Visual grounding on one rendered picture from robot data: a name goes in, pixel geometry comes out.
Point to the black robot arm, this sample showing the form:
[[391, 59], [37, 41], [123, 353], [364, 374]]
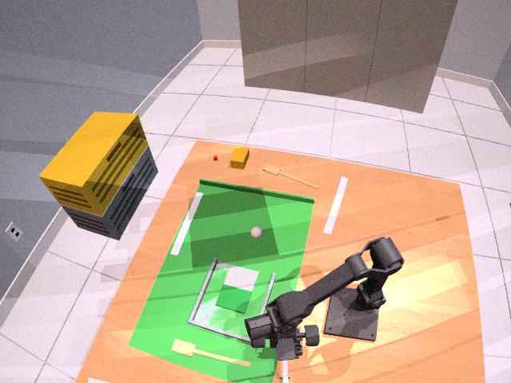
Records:
[[289, 309]]

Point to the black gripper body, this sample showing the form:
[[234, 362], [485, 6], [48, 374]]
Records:
[[311, 334]]

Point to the olive-brown box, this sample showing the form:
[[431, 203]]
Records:
[[239, 157]]

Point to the white golf ball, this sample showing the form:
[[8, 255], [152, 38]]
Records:
[[256, 232]]

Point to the white flat bar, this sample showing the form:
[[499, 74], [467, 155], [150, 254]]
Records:
[[335, 207], [188, 219]]

